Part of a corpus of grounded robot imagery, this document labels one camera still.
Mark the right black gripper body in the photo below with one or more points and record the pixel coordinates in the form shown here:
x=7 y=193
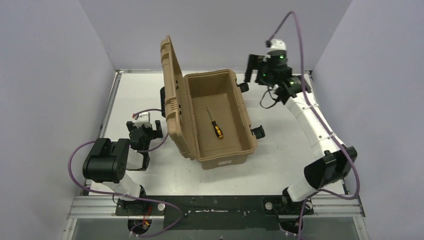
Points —
x=266 y=76

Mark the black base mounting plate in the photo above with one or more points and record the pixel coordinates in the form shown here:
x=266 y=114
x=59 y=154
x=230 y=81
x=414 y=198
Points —
x=218 y=212

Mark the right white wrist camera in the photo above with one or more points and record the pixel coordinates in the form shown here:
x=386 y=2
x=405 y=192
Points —
x=275 y=45

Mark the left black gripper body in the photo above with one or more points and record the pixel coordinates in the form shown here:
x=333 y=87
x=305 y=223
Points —
x=145 y=130

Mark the tan plastic storage bin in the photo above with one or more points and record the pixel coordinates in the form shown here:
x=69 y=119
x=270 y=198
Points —
x=218 y=91

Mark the yellow black handled screwdriver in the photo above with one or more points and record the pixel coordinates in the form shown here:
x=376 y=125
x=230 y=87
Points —
x=216 y=127

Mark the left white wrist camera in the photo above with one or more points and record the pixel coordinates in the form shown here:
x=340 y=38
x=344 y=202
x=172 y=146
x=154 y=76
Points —
x=142 y=117

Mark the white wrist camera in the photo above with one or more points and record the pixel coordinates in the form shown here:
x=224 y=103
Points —
x=275 y=45
x=142 y=117

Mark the black lid handle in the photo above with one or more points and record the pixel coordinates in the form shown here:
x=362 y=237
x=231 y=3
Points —
x=163 y=101

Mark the black bin latch lower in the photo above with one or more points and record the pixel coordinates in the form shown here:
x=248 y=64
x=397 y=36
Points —
x=258 y=132

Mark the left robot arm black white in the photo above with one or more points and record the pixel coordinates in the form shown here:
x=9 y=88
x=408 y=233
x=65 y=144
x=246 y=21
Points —
x=108 y=161

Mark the black bin latch upper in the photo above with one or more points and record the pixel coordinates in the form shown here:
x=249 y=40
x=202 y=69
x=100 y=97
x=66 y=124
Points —
x=243 y=87

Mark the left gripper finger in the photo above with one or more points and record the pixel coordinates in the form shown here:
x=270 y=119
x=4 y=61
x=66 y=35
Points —
x=129 y=125
x=158 y=133

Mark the tan hinged bin lid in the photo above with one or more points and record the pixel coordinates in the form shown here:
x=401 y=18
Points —
x=176 y=101

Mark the black bin latch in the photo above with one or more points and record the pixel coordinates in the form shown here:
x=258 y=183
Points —
x=258 y=132
x=243 y=87

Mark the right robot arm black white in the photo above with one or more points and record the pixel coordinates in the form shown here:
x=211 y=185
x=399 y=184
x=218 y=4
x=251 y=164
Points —
x=333 y=159

